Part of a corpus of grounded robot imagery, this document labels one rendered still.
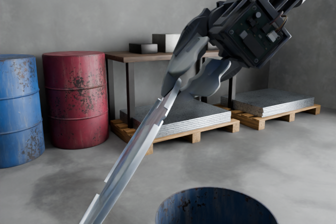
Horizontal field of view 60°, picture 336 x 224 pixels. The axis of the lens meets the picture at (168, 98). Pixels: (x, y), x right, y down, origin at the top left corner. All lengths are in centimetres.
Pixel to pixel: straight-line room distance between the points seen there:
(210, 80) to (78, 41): 303
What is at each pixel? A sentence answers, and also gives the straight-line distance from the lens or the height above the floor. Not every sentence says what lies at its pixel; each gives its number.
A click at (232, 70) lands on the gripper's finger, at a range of 40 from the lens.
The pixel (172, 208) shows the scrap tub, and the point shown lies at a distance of 123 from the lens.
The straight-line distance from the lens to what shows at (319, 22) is 478.
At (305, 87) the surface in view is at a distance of 491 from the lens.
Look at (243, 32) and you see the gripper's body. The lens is 33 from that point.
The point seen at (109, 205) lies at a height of 96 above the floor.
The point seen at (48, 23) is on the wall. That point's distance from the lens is 329.
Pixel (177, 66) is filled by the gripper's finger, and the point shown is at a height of 107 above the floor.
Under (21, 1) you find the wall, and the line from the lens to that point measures 326.
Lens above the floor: 112
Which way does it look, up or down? 14 degrees down
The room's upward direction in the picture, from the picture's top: straight up
